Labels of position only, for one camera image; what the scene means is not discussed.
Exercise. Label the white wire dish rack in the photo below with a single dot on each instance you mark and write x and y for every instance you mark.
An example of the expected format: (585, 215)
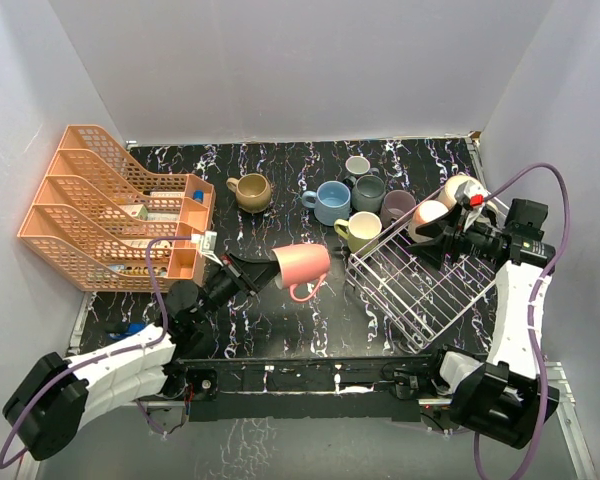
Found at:
(409, 301)

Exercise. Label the salmon pink speckled mug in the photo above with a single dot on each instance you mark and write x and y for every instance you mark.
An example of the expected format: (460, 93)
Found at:
(427, 211)

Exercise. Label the aluminium frame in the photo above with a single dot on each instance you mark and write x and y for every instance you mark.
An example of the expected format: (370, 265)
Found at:
(571, 431)

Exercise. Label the cream floral mug green inside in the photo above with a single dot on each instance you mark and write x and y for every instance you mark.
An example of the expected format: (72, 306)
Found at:
(446, 195)

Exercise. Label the mauve purple mug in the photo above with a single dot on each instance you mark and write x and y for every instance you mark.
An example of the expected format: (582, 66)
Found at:
(395, 205)

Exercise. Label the grey green mug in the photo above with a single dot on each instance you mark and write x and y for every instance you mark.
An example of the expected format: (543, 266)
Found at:
(368, 194)

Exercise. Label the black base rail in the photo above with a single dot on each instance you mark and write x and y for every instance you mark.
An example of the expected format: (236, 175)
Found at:
(401, 389)

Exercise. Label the brown ceramic mug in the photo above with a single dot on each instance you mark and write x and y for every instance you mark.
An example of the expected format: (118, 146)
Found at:
(253, 192)

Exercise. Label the small white grey mug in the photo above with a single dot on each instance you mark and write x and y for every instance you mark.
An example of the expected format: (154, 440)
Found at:
(358, 166)

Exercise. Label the yellow green mug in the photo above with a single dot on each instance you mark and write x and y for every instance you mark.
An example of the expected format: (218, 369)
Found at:
(360, 231)

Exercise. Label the orange plastic file organizer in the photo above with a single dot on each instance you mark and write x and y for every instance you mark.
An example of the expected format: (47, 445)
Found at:
(75, 223)

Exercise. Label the light blue mug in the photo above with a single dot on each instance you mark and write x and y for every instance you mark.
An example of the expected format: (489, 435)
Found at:
(329, 203)

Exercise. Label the blue cap bottle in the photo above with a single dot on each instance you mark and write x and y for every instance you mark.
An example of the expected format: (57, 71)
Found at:
(198, 195)

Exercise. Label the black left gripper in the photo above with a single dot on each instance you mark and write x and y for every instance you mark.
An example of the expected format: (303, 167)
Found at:
(254, 275)

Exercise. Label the pink mug cream inside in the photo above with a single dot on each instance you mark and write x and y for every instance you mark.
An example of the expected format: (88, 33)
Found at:
(301, 264)

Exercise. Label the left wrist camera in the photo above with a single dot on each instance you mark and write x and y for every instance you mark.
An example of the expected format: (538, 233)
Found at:
(205, 243)

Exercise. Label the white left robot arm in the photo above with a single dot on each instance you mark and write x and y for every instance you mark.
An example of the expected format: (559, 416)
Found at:
(60, 395)

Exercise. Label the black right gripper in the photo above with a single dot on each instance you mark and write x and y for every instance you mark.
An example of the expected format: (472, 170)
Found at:
(455, 231)

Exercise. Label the green white box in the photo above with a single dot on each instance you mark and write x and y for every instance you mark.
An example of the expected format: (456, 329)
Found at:
(136, 211)

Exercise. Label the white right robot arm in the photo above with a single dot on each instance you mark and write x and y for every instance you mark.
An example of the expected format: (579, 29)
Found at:
(500, 397)

